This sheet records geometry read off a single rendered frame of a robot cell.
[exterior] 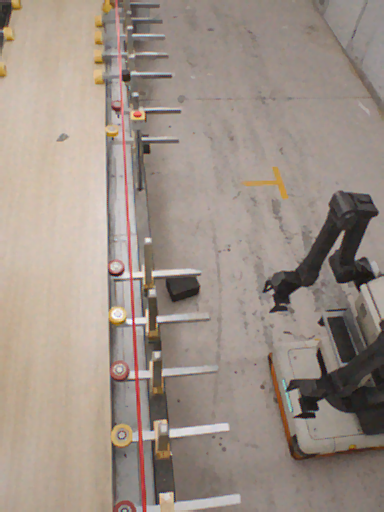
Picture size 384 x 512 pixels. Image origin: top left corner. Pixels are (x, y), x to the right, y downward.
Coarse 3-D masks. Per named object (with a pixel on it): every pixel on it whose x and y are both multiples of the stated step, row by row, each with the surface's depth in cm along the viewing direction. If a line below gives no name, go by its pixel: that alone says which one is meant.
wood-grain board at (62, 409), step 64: (64, 0) 334; (64, 64) 282; (0, 128) 241; (64, 128) 244; (0, 192) 213; (64, 192) 216; (0, 256) 191; (64, 256) 193; (0, 320) 173; (64, 320) 175; (0, 384) 158; (64, 384) 159; (0, 448) 145; (64, 448) 146
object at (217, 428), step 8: (216, 424) 161; (224, 424) 161; (144, 432) 157; (152, 432) 157; (176, 432) 158; (184, 432) 158; (192, 432) 158; (200, 432) 159; (208, 432) 159; (216, 432) 160; (224, 432) 162; (136, 440) 155; (144, 440) 156; (152, 440) 158
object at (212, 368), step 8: (168, 368) 174; (176, 368) 174; (184, 368) 175; (192, 368) 175; (200, 368) 175; (208, 368) 175; (216, 368) 176; (144, 376) 171; (168, 376) 173; (176, 376) 175
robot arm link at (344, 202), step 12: (348, 192) 127; (336, 204) 127; (348, 204) 124; (360, 204) 126; (372, 204) 128; (360, 216) 126; (372, 216) 127; (360, 228) 134; (348, 240) 140; (360, 240) 141; (336, 252) 156; (348, 252) 146; (348, 264) 151; (336, 276) 156; (348, 276) 155
